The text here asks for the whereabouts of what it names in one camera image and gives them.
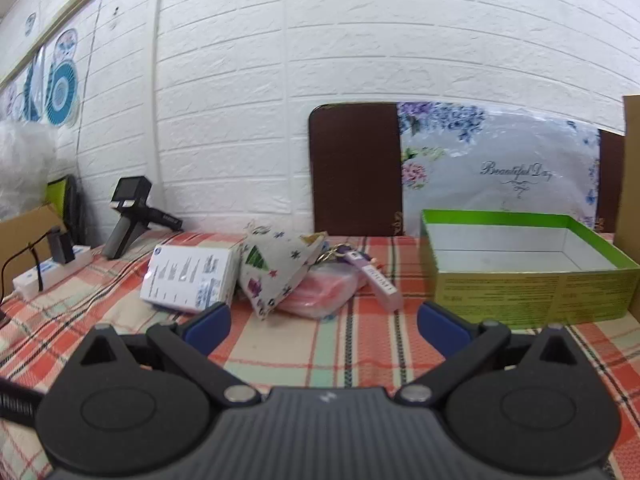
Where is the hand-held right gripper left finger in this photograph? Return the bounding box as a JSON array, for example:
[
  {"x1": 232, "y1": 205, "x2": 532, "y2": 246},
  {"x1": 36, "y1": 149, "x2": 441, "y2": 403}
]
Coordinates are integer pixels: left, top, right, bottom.
[{"x1": 75, "y1": 302, "x2": 262, "y2": 407}]

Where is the wooden wall trim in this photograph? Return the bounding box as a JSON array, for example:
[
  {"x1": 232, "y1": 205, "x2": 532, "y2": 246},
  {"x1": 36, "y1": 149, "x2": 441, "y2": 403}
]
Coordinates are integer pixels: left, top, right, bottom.
[{"x1": 0, "y1": 0, "x2": 134, "y2": 87}]

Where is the red plaid tablecloth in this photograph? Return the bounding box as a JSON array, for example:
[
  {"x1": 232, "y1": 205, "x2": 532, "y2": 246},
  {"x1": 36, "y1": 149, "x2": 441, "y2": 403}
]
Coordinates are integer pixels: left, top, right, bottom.
[{"x1": 0, "y1": 231, "x2": 640, "y2": 480}]

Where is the floral plastic bedding bag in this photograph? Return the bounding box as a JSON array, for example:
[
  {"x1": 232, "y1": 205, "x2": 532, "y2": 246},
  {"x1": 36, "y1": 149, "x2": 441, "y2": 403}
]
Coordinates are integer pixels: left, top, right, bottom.
[{"x1": 397, "y1": 101, "x2": 601, "y2": 239}]

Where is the open brown cardboard box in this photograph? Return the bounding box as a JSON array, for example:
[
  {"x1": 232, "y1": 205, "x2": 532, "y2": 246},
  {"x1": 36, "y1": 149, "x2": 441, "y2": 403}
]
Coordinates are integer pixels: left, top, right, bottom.
[{"x1": 0, "y1": 203, "x2": 69, "y2": 287}]

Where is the black power adapter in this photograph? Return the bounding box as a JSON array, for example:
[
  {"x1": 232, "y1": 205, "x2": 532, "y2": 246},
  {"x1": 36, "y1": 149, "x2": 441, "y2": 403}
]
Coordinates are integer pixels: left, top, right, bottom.
[{"x1": 47, "y1": 227, "x2": 76, "y2": 265}]

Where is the white power strip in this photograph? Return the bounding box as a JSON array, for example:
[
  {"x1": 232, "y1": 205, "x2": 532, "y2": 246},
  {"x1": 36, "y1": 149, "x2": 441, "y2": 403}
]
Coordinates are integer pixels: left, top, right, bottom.
[{"x1": 12, "y1": 245, "x2": 94, "y2": 297}]

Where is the tall brown cardboard box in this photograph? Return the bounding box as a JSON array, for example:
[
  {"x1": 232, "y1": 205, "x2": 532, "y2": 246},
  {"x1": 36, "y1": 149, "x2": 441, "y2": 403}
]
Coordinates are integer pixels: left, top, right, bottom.
[{"x1": 614, "y1": 94, "x2": 640, "y2": 312}]

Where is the green black chair back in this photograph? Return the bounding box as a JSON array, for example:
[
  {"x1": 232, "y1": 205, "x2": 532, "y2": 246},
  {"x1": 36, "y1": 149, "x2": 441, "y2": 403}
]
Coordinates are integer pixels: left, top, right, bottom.
[{"x1": 46, "y1": 175, "x2": 86, "y2": 247}]

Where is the pink plastic packet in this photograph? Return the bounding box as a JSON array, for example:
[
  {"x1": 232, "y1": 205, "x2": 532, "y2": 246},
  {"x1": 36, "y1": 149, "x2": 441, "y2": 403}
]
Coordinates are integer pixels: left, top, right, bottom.
[{"x1": 277, "y1": 265, "x2": 371, "y2": 319}]

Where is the black power cable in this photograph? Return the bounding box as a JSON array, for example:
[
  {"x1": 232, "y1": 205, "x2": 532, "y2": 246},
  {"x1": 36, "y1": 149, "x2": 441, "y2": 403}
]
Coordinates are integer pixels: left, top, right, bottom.
[{"x1": 1, "y1": 241, "x2": 52, "y2": 302}]

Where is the green cardboard box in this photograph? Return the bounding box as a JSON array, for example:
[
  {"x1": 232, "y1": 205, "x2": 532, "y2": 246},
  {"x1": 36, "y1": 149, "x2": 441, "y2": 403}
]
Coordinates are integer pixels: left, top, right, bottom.
[{"x1": 419, "y1": 209, "x2": 640, "y2": 330}]

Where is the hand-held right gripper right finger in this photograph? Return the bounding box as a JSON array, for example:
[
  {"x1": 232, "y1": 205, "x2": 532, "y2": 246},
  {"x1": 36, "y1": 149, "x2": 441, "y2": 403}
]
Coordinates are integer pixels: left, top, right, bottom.
[{"x1": 416, "y1": 302, "x2": 581, "y2": 404}]

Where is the clear plastic bag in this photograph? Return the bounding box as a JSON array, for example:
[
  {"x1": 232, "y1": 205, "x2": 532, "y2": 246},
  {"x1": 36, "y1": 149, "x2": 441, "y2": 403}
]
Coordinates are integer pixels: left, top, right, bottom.
[{"x1": 0, "y1": 119, "x2": 62, "y2": 219}]

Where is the tree print fabric pouch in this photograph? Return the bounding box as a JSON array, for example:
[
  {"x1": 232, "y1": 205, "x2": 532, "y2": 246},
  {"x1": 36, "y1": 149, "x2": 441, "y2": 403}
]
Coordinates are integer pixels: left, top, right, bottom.
[{"x1": 237, "y1": 220, "x2": 329, "y2": 321}]

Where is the white printed carton box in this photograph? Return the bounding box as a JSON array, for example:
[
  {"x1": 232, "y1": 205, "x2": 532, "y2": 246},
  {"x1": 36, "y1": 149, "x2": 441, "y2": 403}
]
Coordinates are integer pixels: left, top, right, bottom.
[{"x1": 140, "y1": 242, "x2": 244, "y2": 314}]

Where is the pink strap keychain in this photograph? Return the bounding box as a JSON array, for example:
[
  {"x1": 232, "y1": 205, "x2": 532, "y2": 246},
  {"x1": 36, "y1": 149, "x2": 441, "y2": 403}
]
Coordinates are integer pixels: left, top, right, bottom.
[{"x1": 320, "y1": 242, "x2": 404, "y2": 311}]

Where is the thin wall wire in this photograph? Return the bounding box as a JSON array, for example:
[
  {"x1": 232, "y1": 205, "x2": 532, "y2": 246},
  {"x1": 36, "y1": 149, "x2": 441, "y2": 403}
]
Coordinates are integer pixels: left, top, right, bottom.
[{"x1": 76, "y1": 0, "x2": 107, "y2": 177}]

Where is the white blue plate decal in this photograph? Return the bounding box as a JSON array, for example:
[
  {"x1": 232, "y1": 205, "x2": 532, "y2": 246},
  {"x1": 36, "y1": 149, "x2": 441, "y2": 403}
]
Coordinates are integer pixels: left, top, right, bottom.
[{"x1": 52, "y1": 27, "x2": 79, "y2": 64}]

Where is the round blue wall decal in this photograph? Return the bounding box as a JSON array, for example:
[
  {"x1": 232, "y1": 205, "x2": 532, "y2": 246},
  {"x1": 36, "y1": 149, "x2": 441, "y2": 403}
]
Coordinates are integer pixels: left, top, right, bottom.
[{"x1": 45, "y1": 57, "x2": 81, "y2": 127}]

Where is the black grey handheld device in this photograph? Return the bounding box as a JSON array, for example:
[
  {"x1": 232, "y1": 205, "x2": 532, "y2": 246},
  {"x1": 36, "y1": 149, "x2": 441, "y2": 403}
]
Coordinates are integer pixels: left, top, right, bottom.
[{"x1": 103, "y1": 176, "x2": 184, "y2": 261}]

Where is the black coiled cable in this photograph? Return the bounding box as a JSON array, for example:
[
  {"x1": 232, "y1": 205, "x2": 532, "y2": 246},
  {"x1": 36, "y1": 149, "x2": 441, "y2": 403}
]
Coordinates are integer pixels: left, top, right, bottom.
[{"x1": 0, "y1": 377, "x2": 44, "y2": 429}]

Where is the blue vase wall decal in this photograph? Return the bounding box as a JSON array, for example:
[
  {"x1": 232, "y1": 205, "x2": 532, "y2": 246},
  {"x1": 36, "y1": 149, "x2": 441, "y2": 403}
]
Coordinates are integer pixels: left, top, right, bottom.
[{"x1": 22, "y1": 55, "x2": 46, "y2": 124}]

